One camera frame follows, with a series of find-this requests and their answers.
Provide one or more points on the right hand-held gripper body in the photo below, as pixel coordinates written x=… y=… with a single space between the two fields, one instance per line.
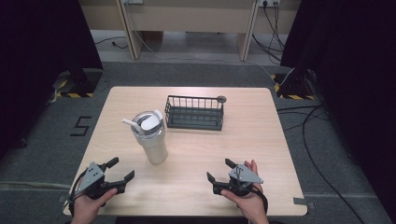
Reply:
x=242 y=176

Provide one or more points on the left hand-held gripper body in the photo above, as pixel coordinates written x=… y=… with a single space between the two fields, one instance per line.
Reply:
x=92 y=177

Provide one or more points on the person's left hand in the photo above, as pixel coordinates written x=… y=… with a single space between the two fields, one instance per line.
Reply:
x=88 y=207

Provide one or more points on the person's right hand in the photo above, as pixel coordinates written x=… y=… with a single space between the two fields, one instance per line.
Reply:
x=250 y=205

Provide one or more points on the grey tape piece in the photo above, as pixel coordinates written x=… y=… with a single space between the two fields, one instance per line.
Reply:
x=304 y=202
x=62 y=199

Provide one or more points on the white tumbler with straw lid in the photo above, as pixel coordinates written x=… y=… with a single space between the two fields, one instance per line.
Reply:
x=154 y=146

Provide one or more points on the black stand base striped tape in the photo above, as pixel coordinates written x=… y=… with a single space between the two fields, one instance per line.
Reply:
x=90 y=82
x=295 y=87

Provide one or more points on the black curtain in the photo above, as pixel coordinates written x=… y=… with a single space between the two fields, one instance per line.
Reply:
x=358 y=62
x=37 y=46

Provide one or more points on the beige wooden desk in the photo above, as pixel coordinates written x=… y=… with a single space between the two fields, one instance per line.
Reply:
x=193 y=21

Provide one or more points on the white wall socket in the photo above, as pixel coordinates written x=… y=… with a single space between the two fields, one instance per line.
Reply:
x=133 y=1
x=269 y=2

